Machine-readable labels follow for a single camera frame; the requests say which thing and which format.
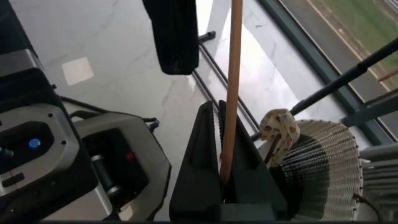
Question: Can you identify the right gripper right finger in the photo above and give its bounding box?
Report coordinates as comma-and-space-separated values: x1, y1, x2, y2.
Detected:
218, 99, 289, 203

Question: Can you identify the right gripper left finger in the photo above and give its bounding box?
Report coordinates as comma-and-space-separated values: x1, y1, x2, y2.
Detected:
169, 100, 223, 203

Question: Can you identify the black garment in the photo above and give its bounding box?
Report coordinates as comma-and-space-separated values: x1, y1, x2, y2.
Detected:
142, 0, 200, 76

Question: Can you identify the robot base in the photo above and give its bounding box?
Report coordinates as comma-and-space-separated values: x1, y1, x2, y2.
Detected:
0, 0, 172, 222

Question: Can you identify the white laundry basket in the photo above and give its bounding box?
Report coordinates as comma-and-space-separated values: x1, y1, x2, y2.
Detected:
257, 119, 384, 222

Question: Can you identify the black clothes rack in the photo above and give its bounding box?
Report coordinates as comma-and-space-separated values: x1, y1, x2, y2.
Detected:
190, 30, 398, 141

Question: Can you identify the cream printed garment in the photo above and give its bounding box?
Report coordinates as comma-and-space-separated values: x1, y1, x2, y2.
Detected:
258, 108, 301, 169

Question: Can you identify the beige curtain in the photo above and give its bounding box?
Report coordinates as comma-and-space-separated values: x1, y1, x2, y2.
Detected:
357, 144, 398, 222

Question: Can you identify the black cable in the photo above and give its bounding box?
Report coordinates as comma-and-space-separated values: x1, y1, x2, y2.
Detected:
58, 95, 160, 133

